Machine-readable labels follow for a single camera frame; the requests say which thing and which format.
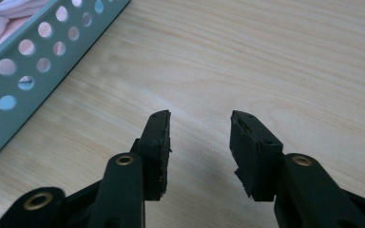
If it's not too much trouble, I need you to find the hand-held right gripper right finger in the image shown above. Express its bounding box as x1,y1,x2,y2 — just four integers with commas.
229,109,284,202

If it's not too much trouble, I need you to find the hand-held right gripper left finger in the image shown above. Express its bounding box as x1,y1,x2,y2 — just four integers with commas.
129,109,173,202

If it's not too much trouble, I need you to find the teal perforated plastic basket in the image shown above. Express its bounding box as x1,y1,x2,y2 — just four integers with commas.
0,0,131,171

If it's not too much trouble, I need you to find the pink cloth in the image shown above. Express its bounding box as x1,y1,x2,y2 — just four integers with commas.
0,0,50,60

